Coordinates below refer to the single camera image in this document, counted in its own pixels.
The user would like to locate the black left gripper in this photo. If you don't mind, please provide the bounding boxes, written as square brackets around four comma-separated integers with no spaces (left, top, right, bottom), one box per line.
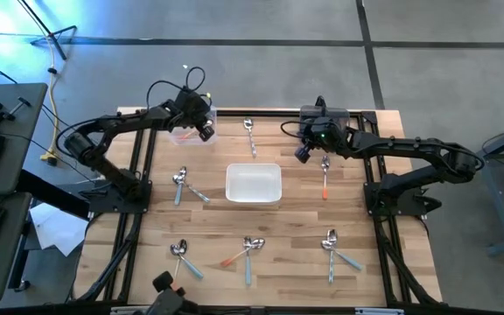
[171,89,217,144]

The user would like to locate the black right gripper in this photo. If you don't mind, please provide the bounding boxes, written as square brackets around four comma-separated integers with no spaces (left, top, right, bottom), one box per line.
[294,115,353,164]

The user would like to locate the patterned-handle silver spoon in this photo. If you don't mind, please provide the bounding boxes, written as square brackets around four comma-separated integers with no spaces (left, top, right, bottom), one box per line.
[326,228,339,284]
[242,117,258,158]

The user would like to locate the clear plastic bin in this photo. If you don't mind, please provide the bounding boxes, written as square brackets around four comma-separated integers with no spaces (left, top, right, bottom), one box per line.
[167,106,219,146]

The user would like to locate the grey translucent plastic bin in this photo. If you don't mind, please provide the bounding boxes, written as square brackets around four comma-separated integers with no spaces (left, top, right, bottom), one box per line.
[299,104,350,145]

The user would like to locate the white plastic bin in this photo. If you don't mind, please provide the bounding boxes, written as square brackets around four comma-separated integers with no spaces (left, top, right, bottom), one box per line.
[225,163,284,206]

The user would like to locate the black tripod stand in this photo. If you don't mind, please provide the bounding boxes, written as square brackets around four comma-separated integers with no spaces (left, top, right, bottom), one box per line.
[15,0,78,61]

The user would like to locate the white paper sheet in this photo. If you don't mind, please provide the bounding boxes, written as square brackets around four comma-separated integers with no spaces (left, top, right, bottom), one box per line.
[28,201,90,258]

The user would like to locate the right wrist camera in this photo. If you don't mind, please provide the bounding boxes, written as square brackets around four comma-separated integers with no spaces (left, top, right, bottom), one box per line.
[311,117,339,148]

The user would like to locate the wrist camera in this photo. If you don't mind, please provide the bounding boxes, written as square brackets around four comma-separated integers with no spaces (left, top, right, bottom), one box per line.
[180,89,212,116]
[311,117,339,148]

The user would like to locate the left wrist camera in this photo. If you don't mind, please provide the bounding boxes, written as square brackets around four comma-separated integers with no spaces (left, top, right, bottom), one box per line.
[180,89,212,116]

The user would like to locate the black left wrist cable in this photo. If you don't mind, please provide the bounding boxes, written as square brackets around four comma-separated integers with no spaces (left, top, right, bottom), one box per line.
[145,66,207,110]

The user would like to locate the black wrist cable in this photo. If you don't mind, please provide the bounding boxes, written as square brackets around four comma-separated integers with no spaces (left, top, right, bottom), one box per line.
[280,121,305,141]
[145,66,207,110]

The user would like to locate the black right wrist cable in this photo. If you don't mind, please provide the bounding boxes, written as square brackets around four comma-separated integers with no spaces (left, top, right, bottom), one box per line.
[280,121,305,141]

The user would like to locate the black aluminium table frame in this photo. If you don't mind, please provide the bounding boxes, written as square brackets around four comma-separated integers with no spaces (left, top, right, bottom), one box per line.
[74,107,444,315]

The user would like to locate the yellow extension cable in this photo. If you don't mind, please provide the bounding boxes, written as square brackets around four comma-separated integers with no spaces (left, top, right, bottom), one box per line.
[39,34,60,167]

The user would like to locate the silver bracket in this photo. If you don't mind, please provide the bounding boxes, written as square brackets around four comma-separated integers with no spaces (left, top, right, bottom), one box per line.
[355,307,405,315]
[110,305,151,315]

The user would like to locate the blue-grey desk frame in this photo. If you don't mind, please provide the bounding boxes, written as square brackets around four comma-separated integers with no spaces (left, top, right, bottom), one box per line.
[452,112,504,257]

